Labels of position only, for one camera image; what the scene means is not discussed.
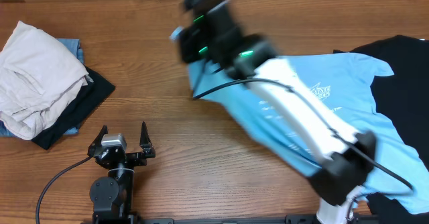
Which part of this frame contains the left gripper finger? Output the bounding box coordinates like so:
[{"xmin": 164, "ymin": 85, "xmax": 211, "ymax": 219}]
[
  {"xmin": 90, "ymin": 125, "xmax": 108, "ymax": 148},
  {"xmin": 139, "ymin": 121, "xmax": 152, "ymax": 149}
]

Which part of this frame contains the light blue printed t-shirt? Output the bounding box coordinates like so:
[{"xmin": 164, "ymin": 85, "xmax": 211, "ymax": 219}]
[{"xmin": 188, "ymin": 53, "xmax": 415, "ymax": 197}]

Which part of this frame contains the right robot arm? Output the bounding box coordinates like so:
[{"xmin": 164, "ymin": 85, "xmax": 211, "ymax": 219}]
[{"xmin": 178, "ymin": 0, "xmax": 376, "ymax": 223}]

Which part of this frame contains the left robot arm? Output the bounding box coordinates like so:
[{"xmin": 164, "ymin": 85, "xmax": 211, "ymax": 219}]
[{"xmin": 88, "ymin": 123, "xmax": 156, "ymax": 224}]

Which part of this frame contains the beige folded garment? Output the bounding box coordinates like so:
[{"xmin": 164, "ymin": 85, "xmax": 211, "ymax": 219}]
[{"xmin": 1, "ymin": 21, "xmax": 92, "ymax": 140}]

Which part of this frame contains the black t-shirt right pile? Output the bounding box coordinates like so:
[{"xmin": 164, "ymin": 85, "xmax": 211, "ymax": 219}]
[{"xmin": 349, "ymin": 35, "xmax": 428, "ymax": 223}]

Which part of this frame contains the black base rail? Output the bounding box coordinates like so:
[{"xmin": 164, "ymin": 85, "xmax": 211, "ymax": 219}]
[{"xmin": 80, "ymin": 213, "xmax": 379, "ymax": 224}]

